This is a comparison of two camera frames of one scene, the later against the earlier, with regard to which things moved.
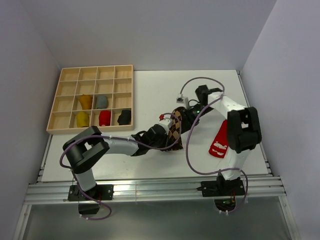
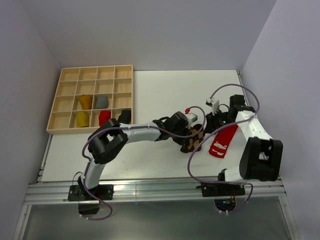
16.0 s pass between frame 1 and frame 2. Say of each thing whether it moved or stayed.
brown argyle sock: moved
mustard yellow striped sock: stayed
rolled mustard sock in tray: stayed
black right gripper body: moved
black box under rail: stayed
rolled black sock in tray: stayed
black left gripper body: moved
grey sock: stayed
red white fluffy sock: stayed
